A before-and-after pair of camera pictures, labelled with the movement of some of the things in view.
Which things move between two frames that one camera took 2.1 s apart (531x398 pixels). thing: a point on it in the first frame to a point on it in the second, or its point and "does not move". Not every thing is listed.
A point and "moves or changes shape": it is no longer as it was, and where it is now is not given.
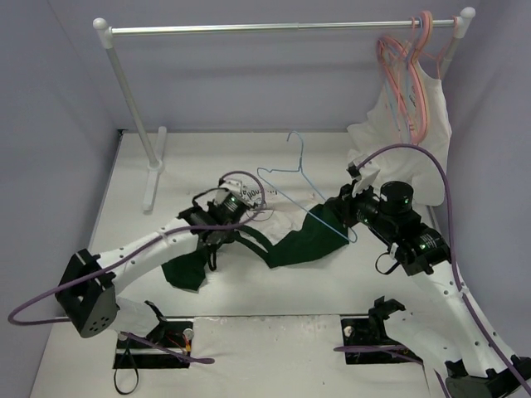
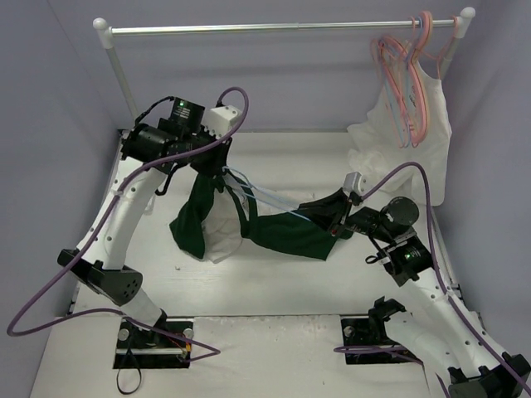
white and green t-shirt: [276, 227] moves or changes shape
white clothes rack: [153, 163] does not move
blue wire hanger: [304, 172] to [261, 195]
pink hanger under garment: [440, 55] does not move
